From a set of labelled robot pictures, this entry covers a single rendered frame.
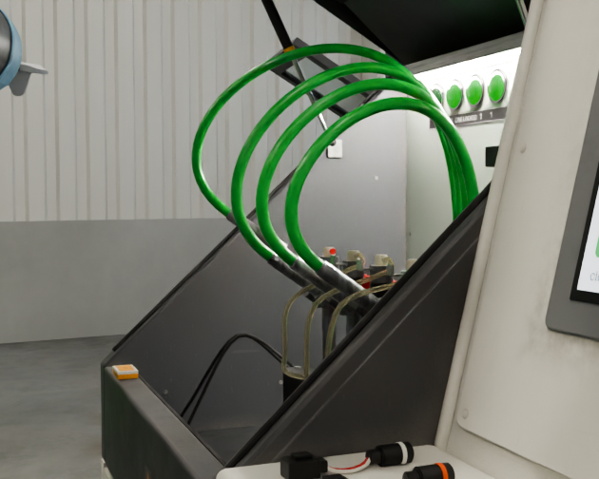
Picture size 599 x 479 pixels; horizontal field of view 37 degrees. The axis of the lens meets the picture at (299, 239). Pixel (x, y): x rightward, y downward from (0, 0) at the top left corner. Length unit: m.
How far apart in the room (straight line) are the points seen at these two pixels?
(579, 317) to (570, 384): 0.05
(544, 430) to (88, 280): 7.11
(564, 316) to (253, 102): 7.60
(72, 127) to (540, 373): 7.10
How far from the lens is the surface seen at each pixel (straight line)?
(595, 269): 0.73
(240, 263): 1.48
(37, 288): 7.68
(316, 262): 0.92
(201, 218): 8.06
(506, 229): 0.85
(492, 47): 1.32
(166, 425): 1.08
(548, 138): 0.83
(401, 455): 0.81
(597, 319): 0.72
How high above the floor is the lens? 1.22
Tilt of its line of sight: 3 degrees down
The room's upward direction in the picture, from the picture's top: straight up
